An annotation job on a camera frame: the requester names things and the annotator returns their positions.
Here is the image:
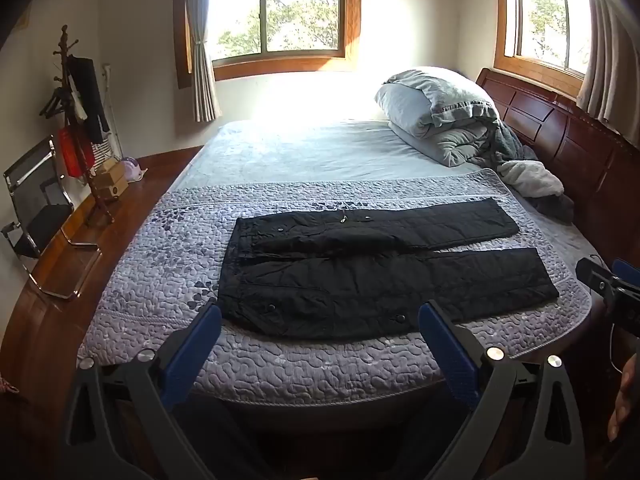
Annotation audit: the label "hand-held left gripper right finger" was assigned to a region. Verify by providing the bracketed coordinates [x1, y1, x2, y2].
[417, 300, 586, 480]

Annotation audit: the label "purple quilted blanket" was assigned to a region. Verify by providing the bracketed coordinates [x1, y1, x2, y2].
[77, 167, 593, 408]

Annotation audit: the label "beige curtain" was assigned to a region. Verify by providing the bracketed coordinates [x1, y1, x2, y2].
[575, 0, 640, 128]
[182, 0, 222, 123]

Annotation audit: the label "light blue pillow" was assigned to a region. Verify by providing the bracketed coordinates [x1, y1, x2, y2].
[375, 66, 501, 136]

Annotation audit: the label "wooden bed headboard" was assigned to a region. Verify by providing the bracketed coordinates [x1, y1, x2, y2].
[474, 67, 640, 281]

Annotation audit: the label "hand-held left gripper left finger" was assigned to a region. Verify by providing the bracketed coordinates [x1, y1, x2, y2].
[57, 301, 223, 480]

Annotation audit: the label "person's right hand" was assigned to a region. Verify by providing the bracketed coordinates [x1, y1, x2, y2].
[607, 354, 640, 443]

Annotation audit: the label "black hanging garment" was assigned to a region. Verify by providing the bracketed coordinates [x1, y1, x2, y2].
[66, 55, 111, 144]

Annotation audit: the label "black chrome frame chair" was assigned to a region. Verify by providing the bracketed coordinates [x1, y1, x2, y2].
[0, 135, 103, 301]

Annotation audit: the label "grey white fleece blanket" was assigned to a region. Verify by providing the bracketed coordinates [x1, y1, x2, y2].
[492, 121, 576, 225]

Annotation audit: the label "grey bed sheet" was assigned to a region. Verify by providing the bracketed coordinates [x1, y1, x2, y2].
[177, 117, 493, 196]

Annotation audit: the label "small pink white appliance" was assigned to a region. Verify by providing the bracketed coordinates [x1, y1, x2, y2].
[121, 156, 149, 183]

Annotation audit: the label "black pants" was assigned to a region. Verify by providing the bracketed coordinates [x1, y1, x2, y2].
[217, 197, 560, 341]

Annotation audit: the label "thin black cable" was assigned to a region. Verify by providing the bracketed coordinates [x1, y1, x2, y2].
[608, 325, 625, 375]

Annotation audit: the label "wide wooden frame window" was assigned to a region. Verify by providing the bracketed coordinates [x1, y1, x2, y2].
[172, 0, 363, 90]

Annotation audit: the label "wooden coat rack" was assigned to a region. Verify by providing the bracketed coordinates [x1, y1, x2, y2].
[52, 24, 118, 227]

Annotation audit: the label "red bag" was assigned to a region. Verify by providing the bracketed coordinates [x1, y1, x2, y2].
[57, 126, 96, 179]

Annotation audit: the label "cardboard box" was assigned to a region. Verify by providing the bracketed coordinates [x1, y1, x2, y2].
[92, 161, 129, 204]

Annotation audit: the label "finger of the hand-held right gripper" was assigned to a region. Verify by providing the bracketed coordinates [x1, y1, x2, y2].
[575, 256, 615, 295]
[611, 258, 640, 287]

